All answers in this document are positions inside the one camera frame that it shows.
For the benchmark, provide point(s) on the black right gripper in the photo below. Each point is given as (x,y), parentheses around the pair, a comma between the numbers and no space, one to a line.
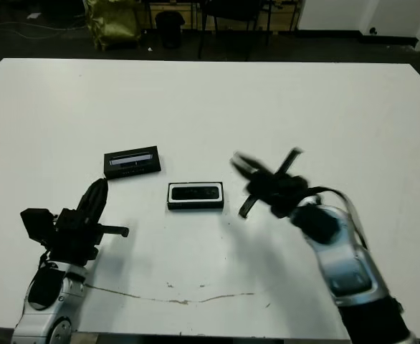
(278,190)

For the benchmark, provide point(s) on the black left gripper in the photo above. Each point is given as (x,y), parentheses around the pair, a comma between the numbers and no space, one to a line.
(74,243)

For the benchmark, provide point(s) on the black printed box lid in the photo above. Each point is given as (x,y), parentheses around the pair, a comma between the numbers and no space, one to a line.
(133,171)

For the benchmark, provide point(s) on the black smartphone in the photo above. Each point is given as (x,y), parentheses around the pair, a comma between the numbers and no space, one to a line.
(195,192)

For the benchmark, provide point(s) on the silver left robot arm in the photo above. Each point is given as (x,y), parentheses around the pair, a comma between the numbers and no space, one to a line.
(66,297)

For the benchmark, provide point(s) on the black box with white insert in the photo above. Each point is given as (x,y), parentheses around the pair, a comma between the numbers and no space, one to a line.
(195,207)

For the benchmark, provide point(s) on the black bin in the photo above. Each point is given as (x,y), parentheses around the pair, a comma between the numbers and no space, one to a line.
(170,30)

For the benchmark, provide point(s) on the black mesh office chair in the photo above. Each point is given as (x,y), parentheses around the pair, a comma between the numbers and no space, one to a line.
(231,9)

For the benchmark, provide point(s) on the crumpled yellowish plastic bag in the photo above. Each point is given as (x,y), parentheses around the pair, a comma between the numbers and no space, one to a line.
(115,25)

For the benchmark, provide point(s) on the white paper sheet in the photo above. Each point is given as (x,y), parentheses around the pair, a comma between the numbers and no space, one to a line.
(34,16)

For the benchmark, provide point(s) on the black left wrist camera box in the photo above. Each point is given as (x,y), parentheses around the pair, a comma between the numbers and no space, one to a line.
(36,225)

